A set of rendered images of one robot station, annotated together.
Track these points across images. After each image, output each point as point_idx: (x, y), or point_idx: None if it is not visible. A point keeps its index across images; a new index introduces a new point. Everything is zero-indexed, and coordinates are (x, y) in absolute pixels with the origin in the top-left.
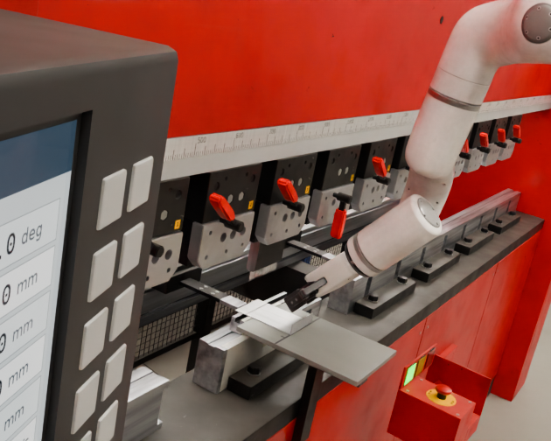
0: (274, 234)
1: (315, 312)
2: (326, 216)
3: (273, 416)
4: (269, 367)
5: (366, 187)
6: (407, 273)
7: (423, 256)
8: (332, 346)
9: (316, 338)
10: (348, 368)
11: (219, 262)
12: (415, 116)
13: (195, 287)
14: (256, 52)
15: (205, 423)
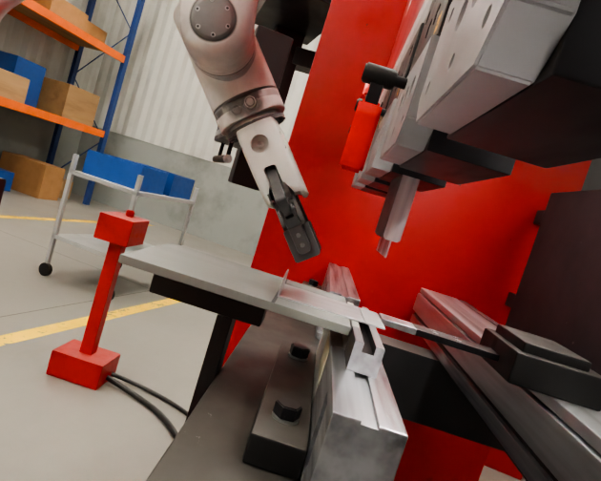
0: (369, 158)
1: (321, 435)
2: (388, 136)
3: (238, 346)
4: (287, 364)
5: (450, 21)
6: None
7: None
8: (221, 269)
9: (250, 279)
10: (188, 251)
11: (358, 178)
12: None
13: (462, 339)
14: None
15: (289, 340)
